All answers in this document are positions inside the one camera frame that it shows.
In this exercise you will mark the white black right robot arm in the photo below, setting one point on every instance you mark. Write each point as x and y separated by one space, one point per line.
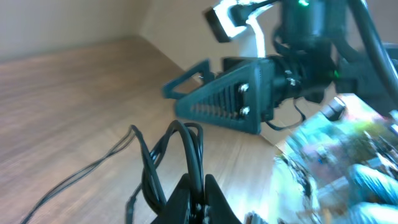
317 43

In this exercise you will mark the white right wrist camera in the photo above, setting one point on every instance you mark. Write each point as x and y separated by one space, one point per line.
231 20

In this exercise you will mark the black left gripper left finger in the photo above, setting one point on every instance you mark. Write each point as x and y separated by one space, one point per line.
177 208

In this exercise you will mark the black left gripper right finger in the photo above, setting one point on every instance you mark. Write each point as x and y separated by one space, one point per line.
218 211

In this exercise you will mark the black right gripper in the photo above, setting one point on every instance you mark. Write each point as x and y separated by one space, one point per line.
267 84

